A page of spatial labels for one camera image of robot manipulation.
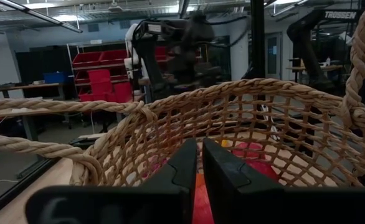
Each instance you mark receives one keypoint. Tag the blue plastic storage bin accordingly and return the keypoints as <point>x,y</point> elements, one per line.
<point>58,77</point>

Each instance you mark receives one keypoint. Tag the background workbench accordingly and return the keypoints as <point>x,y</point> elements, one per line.
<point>30,86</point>

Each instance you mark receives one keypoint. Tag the black cabinet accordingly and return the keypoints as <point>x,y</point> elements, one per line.
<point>39,62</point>

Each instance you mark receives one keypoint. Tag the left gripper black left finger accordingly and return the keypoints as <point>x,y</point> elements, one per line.
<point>123,205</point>

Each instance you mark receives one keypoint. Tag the glass door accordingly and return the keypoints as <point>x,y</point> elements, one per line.
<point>273,56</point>

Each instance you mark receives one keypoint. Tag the red plastic storage bin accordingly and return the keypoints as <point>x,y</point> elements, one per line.
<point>99,81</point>
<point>87,59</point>
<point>123,92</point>
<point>114,57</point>

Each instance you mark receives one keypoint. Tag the dark red pomegranate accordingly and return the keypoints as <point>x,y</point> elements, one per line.
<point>157,166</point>

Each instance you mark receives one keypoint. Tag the metal shelf rack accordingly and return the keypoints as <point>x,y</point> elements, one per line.
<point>68,62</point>

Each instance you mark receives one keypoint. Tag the plain red apple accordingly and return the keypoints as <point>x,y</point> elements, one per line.
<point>258,169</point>

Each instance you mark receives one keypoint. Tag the background wooden table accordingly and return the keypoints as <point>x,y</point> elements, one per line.
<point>335,67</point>

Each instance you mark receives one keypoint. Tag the background black robot arm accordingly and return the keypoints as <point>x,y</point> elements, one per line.
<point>297,46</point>

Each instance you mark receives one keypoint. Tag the yellow bell pepper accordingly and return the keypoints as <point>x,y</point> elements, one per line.
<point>225,143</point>

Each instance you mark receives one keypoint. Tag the black vertical post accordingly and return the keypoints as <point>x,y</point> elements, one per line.
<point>258,37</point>

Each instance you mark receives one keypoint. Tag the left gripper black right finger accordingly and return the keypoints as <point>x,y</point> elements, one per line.
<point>294,207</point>

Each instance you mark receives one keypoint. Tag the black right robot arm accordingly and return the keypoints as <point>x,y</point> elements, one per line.
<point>195,46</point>

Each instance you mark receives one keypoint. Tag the black aluminium table frame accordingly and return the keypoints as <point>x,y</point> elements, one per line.
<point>20,187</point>

